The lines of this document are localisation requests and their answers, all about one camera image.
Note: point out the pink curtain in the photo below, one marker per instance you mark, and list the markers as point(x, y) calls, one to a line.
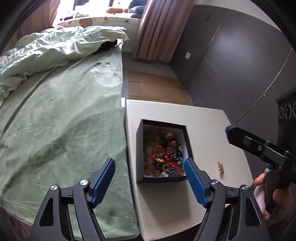
point(41, 19)
point(160, 29)

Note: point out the dark blue cushion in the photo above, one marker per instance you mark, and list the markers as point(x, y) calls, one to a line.
point(136, 8)

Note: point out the white wall switch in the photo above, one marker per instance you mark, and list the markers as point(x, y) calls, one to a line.
point(187, 56)

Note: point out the gold brooch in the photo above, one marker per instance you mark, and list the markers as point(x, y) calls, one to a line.
point(220, 168)

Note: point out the cardboard floor sheets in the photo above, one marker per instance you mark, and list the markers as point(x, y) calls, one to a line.
point(157, 88)

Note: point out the person right hand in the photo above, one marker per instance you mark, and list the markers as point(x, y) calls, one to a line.
point(282, 214)

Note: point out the black jewelry box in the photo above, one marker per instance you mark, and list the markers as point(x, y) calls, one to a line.
point(155, 143)

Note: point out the pink left curtain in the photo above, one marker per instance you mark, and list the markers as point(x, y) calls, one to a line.
point(41, 19)

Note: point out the patterned windowsill cushion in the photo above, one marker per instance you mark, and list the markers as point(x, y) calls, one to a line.
point(98, 21)

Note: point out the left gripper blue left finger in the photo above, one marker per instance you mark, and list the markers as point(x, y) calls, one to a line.
point(99, 182)

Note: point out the silver bangle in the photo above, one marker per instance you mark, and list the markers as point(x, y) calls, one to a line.
point(168, 171)

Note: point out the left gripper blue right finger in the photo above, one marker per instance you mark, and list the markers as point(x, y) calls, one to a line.
point(199, 182)

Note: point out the light green duvet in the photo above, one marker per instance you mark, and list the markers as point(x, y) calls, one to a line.
point(39, 52)

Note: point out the orange plush toy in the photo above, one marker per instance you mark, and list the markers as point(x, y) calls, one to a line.
point(115, 10)

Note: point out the bed with green sheet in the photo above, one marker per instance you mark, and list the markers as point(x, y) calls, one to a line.
point(59, 127)

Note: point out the pink right curtain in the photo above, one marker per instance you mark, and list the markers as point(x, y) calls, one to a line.
point(160, 29)

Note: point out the black item on bed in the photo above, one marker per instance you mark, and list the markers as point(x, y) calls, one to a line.
point(107, 46)

